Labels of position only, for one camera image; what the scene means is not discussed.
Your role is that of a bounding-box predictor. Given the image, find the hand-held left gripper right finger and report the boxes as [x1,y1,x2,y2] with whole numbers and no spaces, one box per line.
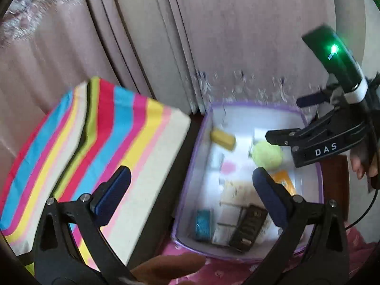
[243,167,349,285]

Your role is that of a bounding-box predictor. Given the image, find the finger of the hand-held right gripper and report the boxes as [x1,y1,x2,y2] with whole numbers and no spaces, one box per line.
[265,108,361,149]
[296,87,345,108]

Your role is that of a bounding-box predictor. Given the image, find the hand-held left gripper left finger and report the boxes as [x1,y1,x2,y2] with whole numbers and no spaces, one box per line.
[31,166,140,285]

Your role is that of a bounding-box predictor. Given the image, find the orange packet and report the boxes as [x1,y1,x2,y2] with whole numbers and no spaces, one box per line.
[271,170,298,195]

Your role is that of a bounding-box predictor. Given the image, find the light green round sponge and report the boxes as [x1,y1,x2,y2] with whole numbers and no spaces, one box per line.
[251,142,283,168]

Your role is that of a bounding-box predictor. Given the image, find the white packets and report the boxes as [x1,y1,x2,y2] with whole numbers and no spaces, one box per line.
[220,180,261,207]

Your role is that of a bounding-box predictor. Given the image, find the black box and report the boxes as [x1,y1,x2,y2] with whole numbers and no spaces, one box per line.
[229,204,268,252]

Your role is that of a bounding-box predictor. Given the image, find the small white box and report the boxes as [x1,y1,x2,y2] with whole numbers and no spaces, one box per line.
[212,223,236,246]
[219,203,243,225]

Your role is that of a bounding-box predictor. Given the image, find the pink label clear packet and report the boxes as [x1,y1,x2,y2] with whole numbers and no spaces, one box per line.
[221,159,243,176]

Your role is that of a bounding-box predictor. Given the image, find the purple-rimmed white storage box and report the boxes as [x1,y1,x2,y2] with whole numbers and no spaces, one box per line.
[171,101,324,263]

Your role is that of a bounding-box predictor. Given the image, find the yellow bar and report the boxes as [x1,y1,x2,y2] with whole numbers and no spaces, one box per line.
[210,128,237,151]

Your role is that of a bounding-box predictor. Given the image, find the white and purple box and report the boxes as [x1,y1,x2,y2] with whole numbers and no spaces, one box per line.
[209,151,225,170]

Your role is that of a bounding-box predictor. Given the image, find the small teal box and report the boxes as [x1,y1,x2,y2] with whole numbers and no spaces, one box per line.
[194,209,214,241]

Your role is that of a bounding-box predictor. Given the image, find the person's right hand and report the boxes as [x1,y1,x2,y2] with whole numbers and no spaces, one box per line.
[350,147,380,185]

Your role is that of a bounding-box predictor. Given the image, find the person's left hand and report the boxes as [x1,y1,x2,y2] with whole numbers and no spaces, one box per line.
[131,252,206,285]

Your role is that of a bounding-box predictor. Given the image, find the striped colourful tablecloth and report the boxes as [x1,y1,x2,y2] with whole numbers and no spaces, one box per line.
[0,76,192,266]

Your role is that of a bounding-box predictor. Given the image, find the pink blanket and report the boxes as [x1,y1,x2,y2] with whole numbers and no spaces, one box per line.
[160,228,377,285]

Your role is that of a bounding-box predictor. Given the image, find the beige curtain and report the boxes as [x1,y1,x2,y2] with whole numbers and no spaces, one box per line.
[0,0,369,155]

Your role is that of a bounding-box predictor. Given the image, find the black cable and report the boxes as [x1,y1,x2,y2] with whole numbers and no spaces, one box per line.
[344,181,380,230]

